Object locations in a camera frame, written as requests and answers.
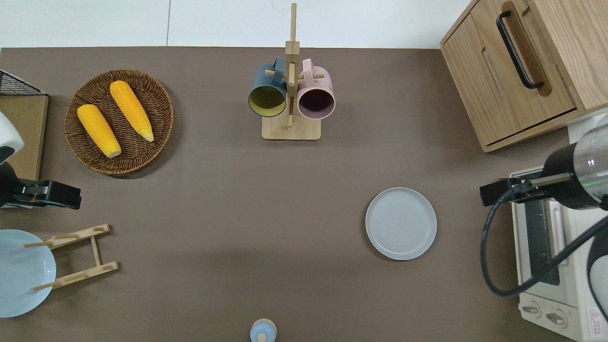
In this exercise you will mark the wooden board shelf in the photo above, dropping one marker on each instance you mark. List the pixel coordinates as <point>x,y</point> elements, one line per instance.
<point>31,135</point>

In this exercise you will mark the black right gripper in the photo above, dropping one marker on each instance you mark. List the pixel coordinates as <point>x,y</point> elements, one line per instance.
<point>521,193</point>

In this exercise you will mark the blue jar with wooden knob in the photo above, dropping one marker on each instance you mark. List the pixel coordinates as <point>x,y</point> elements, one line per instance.
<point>262,330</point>

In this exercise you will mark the wooden mug rack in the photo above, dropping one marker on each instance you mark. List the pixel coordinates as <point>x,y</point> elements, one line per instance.
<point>290,129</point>

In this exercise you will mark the gray round plate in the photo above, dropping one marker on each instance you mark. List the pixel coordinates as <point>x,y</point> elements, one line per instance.
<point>401,223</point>

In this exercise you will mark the wooden plate rack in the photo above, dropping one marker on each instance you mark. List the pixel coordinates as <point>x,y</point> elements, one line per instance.
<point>96,251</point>

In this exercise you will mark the cream toaster oven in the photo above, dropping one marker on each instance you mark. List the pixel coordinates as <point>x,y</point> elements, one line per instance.
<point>546,304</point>

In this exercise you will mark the pink mug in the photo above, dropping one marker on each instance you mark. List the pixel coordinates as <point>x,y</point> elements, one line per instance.
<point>321,83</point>

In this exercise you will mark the long yellow corn cob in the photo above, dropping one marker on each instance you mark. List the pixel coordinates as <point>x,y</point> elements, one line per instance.
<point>131,109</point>

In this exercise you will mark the dark teal mug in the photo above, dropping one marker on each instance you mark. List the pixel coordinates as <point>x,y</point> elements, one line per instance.
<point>260,83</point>

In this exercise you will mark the wooden cabinet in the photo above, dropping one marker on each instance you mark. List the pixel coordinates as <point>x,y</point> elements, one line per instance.
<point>475,85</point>

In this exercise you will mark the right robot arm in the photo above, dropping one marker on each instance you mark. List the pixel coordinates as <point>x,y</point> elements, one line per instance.
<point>577,175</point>

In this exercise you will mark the short yellow corn cob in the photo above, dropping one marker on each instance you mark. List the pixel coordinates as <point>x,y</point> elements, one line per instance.
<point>98,130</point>

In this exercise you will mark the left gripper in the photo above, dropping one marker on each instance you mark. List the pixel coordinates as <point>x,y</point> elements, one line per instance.
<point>16,192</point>

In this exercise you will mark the brown wicker basket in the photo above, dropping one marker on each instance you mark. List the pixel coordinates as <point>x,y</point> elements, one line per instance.
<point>159,111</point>

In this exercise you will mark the light blue plate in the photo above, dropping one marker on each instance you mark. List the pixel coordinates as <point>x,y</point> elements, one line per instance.
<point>19,280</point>

